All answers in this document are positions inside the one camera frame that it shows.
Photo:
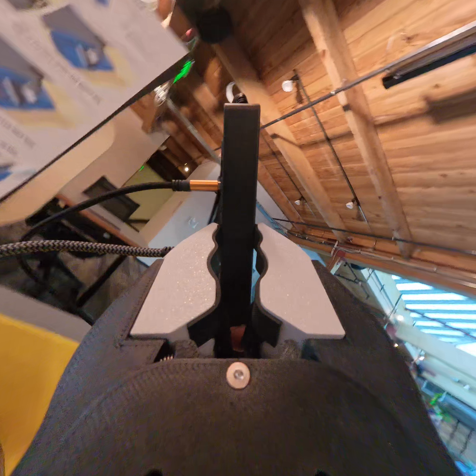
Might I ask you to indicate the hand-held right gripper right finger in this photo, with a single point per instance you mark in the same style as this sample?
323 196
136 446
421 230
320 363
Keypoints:
301 290

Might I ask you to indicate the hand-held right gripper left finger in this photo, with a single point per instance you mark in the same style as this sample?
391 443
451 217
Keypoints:
174 290

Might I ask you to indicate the black usb hub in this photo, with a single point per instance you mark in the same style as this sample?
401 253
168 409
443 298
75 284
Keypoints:
240 167

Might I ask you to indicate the yellow plastic bin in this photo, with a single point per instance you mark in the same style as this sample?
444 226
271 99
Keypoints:
26 390

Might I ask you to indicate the white ceiling spotlight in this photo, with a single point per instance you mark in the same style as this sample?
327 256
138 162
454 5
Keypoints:
288 84
351 204

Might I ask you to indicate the green lit sign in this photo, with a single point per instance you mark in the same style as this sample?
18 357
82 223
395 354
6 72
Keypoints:
183 71

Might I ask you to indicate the instruction poster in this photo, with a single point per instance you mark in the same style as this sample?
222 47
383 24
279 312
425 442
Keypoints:
74 93

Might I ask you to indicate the black ceiling track rail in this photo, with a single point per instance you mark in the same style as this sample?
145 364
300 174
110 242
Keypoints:
427 68

